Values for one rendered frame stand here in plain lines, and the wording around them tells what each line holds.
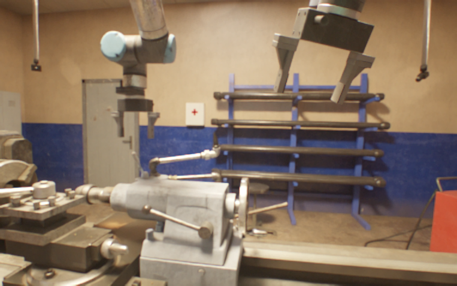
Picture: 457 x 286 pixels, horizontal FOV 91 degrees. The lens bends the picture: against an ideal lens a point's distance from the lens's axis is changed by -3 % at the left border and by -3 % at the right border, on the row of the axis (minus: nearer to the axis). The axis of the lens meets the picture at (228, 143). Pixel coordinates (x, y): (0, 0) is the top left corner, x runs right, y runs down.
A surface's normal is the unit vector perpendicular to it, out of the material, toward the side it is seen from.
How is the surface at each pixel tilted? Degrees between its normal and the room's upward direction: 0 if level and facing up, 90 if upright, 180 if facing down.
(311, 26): 114
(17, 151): 90
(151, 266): 90
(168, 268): 90
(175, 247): 62
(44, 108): 90
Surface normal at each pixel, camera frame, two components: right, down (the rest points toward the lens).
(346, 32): 0.10, 0.47
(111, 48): -0.13, 0.08
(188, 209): -0.13, -0.17
